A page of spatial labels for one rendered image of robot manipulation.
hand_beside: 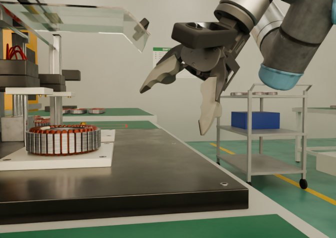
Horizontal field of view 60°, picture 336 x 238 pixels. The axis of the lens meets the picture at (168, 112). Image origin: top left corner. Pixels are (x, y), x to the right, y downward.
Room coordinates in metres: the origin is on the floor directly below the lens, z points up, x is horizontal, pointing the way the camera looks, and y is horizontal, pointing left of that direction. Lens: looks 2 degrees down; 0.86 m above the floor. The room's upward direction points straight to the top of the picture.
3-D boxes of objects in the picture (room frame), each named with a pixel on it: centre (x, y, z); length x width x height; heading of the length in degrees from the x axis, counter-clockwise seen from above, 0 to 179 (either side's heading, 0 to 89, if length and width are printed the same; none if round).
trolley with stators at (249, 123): (3.13, -0.96, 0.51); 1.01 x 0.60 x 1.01; 9
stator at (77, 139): (0.46, 0.16, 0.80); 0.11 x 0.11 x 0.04
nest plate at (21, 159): (0.46, 0.16, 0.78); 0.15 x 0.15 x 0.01; 9
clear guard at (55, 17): (0.75, 0.22, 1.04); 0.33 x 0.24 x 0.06; 99
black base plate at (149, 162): (0.58, 0.20, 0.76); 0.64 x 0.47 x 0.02; 9
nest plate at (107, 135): (0.70, 0.20, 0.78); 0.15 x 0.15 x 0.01; 9
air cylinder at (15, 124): (0.68, 0.35, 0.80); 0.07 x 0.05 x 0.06; 9
